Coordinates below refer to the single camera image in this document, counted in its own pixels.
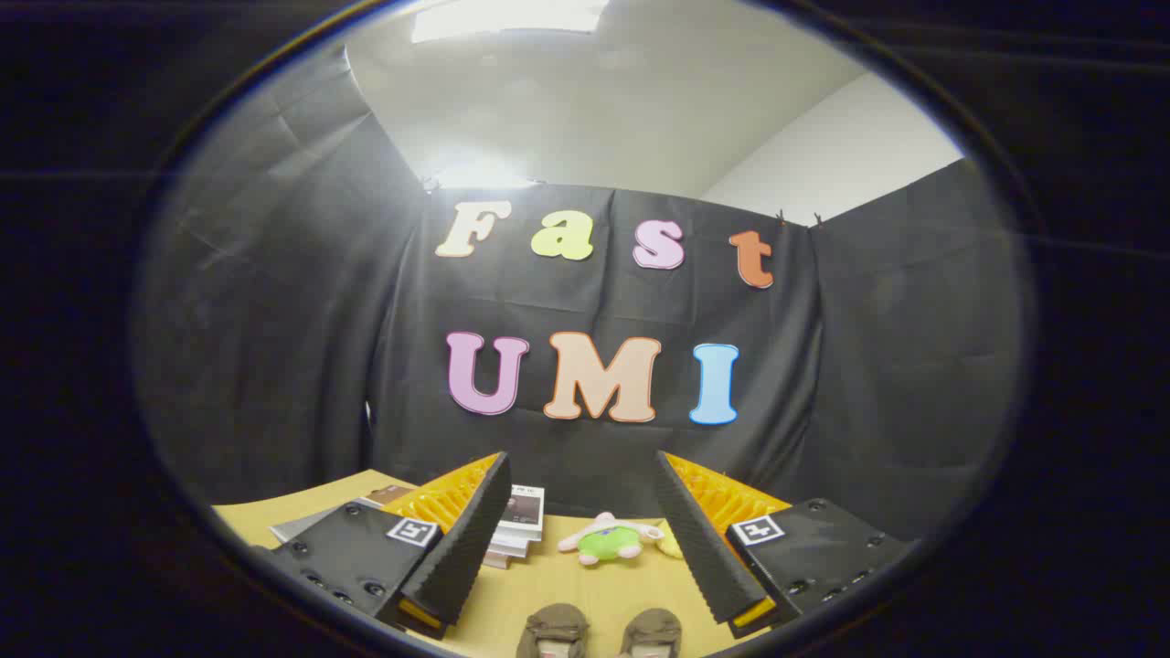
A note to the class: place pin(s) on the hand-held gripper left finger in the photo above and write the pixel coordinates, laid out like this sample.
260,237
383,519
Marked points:
471,539

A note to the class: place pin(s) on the grey fabric storage box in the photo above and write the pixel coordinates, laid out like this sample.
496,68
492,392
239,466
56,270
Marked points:
311,523

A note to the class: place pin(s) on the black backdrop cloth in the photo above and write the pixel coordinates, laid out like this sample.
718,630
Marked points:
302,320

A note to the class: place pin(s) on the brown fuzzy shoe with bow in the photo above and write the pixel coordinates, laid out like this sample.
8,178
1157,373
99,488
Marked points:
654,629
553,629

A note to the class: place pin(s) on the plain white book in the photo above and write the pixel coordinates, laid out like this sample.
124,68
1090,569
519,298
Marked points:
501,559
514,546

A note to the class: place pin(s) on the yellow plush toy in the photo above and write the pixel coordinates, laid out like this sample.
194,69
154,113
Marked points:
672,541

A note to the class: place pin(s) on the green and pink plush toy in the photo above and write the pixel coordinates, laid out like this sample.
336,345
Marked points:
608,542

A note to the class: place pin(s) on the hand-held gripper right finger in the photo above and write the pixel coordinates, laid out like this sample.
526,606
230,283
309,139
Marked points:
699,539

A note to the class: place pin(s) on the ceiling light panel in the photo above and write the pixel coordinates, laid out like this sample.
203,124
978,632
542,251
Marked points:
507,18

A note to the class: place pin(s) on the brown hardcover book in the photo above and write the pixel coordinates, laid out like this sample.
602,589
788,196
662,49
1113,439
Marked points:
393,494

